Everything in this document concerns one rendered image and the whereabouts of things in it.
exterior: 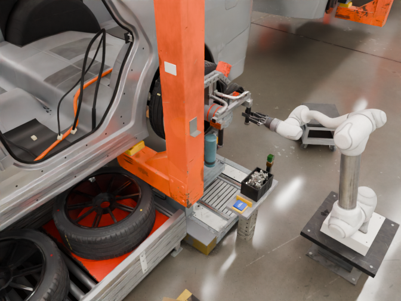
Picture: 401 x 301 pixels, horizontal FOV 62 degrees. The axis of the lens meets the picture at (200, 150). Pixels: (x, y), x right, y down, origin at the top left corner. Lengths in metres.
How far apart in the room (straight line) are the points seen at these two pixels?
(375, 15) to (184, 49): 4.29
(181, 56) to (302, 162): 2.15
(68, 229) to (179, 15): 1.43
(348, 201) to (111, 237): 1.40
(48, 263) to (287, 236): 1.70
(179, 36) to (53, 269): 1.41
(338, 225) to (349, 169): 0.37
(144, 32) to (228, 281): 1.72
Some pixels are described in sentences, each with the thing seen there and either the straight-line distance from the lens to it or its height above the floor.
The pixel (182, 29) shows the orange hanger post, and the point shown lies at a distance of 1.50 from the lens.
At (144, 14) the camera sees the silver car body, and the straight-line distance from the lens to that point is 2.07.
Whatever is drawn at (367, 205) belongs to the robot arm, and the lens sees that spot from 2.29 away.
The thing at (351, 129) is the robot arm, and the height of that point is 1.20.
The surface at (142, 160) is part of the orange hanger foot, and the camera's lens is 2.29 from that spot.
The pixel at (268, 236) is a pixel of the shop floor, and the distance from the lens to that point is 2.74.
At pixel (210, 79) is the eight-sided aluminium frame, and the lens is 2.28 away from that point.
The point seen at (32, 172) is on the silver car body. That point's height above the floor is 0.97.
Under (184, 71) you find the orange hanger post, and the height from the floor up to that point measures 1.47.
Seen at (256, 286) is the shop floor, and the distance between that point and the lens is 2.50.
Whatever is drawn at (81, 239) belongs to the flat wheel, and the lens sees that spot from 2.19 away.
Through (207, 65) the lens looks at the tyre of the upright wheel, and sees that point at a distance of 2.36.
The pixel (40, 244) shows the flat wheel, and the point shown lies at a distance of 2.24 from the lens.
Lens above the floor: 2.17
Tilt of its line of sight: 40 degrees down
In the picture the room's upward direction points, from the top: straight up
